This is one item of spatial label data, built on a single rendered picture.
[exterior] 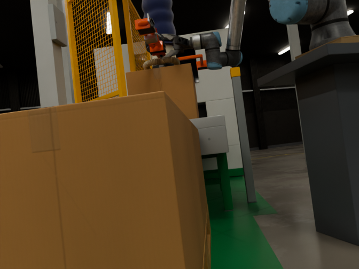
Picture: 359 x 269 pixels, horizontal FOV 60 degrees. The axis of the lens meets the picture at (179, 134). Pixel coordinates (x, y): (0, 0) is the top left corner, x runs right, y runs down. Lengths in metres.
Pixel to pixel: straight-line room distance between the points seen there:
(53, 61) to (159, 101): 2.38
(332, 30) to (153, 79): 0.98
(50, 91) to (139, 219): 2.36
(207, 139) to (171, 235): 1.28
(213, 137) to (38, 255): 1.32
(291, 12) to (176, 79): 0.79
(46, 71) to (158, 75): 1.22
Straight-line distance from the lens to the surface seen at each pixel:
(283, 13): 1.41
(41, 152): 0.54
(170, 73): 1.88
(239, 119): 2.31
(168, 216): 0.48
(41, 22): 2.97
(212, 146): 1.73
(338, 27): 1.51
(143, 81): 1.90
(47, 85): 2.81
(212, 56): 1.89
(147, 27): 1.60
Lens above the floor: 0.45
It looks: 3 degrees up
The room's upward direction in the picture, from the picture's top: 7 degrees counter-clockwise
